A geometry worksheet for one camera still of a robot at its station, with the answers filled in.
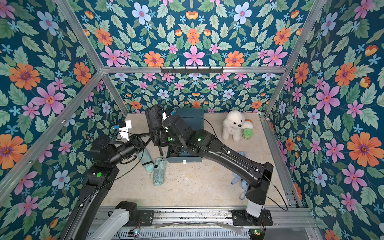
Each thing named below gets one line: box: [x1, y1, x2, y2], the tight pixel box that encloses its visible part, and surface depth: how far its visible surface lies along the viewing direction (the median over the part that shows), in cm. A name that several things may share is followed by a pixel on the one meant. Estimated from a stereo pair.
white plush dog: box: [222, 110, 245, 142], surface depth 95 cm
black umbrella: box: [145, 104, 165, 133], surface depth 64 cm
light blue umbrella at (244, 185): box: [239, 179, 249, 200], surface depth 82 cm
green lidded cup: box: [242, 128, 254, 140], surface depth 106 cm
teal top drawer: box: [166, 146, 202, 165], surface depth 78 cm
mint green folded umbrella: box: [153, 157, 166, 186], surface depth 86 cm
